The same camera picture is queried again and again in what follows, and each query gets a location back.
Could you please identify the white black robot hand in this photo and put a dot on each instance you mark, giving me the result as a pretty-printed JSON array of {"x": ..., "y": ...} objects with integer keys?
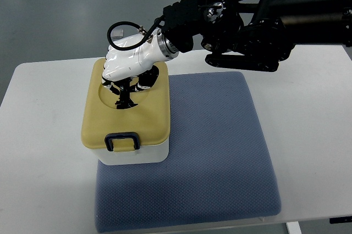
[{"x": 138, "y": 62}]

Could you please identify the yellow storage box lid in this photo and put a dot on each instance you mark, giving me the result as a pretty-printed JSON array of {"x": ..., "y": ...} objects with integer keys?
[{"x": 150, "y": 118}]

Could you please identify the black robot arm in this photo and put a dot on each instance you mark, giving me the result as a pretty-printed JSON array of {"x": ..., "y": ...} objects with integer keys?
[{"x": 238, "y": 34}]

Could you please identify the white storage box base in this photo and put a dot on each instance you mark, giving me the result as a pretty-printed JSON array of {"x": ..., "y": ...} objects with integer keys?
[{"x": 146, "y": 154}]

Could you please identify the blue-grey foam cushion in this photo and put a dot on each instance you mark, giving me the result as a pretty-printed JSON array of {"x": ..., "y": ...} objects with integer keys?
[{"x": 218, "y": 167}]

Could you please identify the black bracket under table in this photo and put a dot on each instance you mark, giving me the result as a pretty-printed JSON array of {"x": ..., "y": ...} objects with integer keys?
[{"x": 341, "y": 220}]

